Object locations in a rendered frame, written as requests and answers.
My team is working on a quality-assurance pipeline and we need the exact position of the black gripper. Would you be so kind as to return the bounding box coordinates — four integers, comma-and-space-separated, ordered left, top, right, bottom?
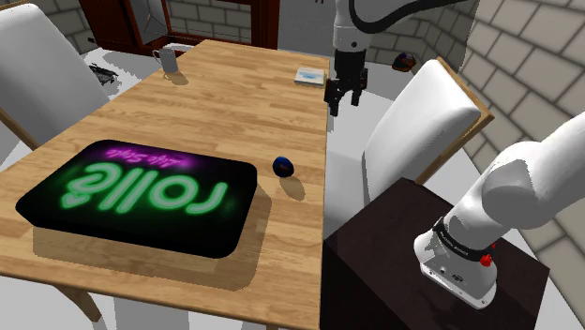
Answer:
323, 48, 369, 118

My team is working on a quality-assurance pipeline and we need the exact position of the white and blue book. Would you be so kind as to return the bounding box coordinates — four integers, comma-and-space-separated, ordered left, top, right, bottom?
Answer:
293, 66, 326, 88

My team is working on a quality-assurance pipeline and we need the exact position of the dark multicoloured round object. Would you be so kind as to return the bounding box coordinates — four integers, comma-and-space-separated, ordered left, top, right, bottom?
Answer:
391, 52, 417, 73

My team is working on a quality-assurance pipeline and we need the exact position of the dark blue ball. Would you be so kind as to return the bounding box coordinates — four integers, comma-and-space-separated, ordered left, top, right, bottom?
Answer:
272, 156, 295, 179

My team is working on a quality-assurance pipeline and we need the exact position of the wooden table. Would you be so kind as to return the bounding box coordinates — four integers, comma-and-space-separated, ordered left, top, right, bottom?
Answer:
0, 38, 332, 330

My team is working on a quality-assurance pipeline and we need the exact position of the dark robot stand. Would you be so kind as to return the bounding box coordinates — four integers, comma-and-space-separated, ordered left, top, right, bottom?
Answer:
319, 176, 551, 330

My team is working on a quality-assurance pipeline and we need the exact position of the grey mug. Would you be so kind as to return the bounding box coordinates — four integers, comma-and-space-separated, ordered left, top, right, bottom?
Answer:
151, 47, 180, 74

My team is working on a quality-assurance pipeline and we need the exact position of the black cushion with neon print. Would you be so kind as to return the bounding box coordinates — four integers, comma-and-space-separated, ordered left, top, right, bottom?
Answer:
14, 139, 259, 260

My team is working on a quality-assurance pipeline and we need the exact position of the small black object on floor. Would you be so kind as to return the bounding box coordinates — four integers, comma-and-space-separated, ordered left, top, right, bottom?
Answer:
87, 63, 119, 87

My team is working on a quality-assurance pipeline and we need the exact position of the white chair with wooden frame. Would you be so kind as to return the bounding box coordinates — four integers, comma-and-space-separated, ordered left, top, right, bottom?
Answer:
361, 56, 496, 205
0, 0, 112, 152

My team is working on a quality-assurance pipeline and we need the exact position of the dark red wooden door frame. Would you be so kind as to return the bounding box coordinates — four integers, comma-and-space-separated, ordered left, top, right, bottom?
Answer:
78, 0, 281, 58

